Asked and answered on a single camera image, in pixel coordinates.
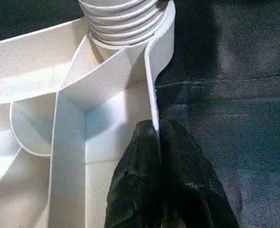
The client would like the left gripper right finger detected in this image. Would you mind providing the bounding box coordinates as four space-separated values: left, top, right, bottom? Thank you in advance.
158 119 240 228

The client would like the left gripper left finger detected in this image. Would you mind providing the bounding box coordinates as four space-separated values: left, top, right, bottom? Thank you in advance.
104 120 162 228

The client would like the white plastic table top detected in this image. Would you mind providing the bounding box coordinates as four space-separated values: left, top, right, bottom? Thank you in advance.
0 0 176 228

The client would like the white plastic table leg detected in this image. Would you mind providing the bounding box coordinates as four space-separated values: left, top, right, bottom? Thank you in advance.
77 0 170 47

